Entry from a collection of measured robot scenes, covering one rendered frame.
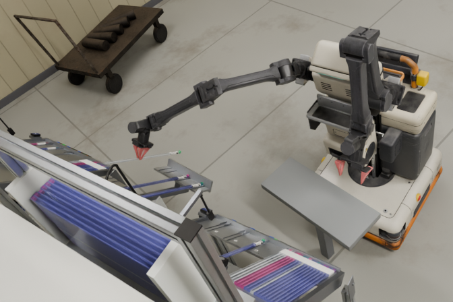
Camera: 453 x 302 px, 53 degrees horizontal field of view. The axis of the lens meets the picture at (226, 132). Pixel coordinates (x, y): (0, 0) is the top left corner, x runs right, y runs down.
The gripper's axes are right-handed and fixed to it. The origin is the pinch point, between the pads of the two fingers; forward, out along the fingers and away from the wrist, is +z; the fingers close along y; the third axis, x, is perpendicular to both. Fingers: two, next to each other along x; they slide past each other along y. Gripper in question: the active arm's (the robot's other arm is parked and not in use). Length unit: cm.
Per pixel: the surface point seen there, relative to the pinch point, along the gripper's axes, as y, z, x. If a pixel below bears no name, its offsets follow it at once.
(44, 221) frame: 46, -4, -78
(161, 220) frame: 110, -39, -95
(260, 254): 79, 14, 4
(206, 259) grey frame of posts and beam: 118, -34, -89
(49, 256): 77, -14, -96
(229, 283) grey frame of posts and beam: 118, -24, -78
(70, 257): 82, -16, -94
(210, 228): 51, 16, 4
